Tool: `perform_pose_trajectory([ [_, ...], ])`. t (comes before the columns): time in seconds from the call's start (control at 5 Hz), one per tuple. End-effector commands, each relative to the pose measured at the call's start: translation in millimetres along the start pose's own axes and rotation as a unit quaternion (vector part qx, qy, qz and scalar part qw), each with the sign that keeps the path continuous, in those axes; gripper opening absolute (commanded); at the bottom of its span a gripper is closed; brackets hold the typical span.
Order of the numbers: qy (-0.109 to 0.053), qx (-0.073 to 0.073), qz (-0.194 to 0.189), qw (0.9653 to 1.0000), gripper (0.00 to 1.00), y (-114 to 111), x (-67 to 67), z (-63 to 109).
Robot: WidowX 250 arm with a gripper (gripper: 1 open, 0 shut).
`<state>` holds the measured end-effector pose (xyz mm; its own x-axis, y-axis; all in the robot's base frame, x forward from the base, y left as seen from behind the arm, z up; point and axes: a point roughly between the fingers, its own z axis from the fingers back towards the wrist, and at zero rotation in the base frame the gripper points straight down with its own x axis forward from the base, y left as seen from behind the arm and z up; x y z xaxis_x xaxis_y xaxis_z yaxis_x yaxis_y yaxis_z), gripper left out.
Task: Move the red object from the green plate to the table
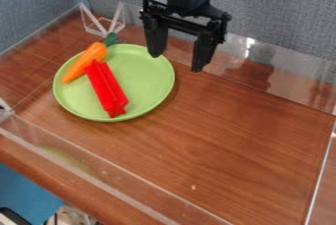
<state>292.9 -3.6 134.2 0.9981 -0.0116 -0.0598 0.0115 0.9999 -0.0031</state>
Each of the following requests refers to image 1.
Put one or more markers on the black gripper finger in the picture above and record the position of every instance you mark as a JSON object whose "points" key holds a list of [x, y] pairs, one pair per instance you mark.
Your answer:
{"points": [[205, 48], [157, 37]]}

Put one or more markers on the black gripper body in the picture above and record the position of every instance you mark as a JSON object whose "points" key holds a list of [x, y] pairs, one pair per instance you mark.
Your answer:
{"points": [[189, 16]]}

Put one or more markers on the red plastic clip object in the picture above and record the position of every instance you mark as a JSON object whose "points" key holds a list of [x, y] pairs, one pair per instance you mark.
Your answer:
{"points": [[109, 89]]}

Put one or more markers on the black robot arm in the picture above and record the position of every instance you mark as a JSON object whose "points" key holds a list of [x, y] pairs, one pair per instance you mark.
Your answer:
{"points": [[195, 17]]}

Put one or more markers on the green round plate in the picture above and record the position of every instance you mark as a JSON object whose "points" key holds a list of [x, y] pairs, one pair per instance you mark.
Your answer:
{"points": [[146, 77]]}

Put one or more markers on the orange toy carrot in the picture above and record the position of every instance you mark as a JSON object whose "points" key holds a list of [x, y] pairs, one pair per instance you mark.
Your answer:
{"points": [[95, 53]]}

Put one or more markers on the clear acrylic enclosure wall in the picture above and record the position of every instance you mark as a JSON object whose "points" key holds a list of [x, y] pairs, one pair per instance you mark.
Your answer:
{"points": [[237, 151]]}

